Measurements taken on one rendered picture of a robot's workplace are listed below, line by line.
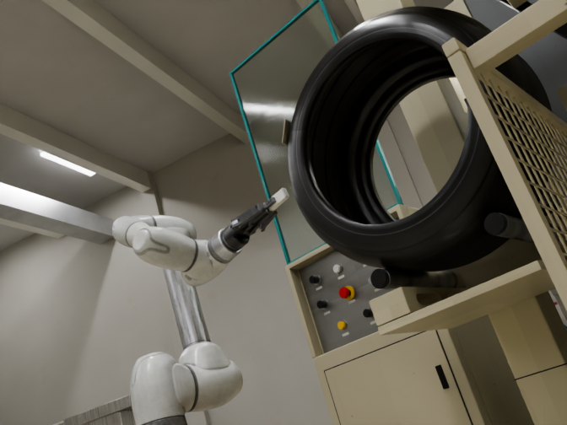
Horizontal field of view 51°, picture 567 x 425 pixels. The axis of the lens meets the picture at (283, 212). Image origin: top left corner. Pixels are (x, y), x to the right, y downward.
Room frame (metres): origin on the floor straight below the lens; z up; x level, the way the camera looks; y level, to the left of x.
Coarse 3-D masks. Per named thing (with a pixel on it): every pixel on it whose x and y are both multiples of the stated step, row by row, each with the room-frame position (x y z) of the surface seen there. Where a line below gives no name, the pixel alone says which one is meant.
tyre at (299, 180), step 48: (336, 48) 1.20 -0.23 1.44; (384, 48) 1.31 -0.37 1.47; (432, 48) 1.32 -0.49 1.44; (336, 96) 1.40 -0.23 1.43; (384, 96) 1.45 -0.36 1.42; (336, 144) 1.50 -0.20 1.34; (480, 144) 1.07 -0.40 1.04; (528, 144) 1.10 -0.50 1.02; (336, 192) 1.52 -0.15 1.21; (480, 192) 1.11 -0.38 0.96; (336, 240) 1.31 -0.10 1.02; (384, 240) 1.23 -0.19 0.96; (432, 240) 1.19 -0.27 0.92; (480, 240) 1.23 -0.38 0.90
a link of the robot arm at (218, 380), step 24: (168, 216) 2.12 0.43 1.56; (168, 288) 2.11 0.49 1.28; (192, 288) 2.10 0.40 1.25; (192, 312) 2.07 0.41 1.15; (192, 336) 2.05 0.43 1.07; (192, 360) 2.01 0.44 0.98; (216, 360) 2.04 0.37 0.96; (216, 384) 2.01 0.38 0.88; (240, 384) 2.11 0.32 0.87; (192, 408) 2.00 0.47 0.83
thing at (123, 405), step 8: (120, 400) 7.52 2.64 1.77; (128, 400) 7.48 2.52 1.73; (96, 408) 7.65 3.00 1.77; (104, 408) 7.61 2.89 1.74; (112, 408) 7.57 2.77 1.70; (120, 408) 7.53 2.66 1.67; (128, 408) 7.61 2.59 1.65; (80, 416) 7.73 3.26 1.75; (88, 416) 7.69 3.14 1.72; (96, 416) 7.65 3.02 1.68; (104, 416) 7.62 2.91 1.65; (112, 416) 7.60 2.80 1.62; (120, 416) 7.57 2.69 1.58; (128, 416) 7.71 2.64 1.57; (64, 424) 7.82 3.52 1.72; (72, 424) 7.78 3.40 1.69; (80, 424) 7.74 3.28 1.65; (88, 424) 7.73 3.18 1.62; (96, 424) 7.69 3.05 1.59; (104, 424) 7.65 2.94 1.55; (112, 424) 7.61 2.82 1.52; (120, 424) 7.57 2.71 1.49; (128, 424) 7.68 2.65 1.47
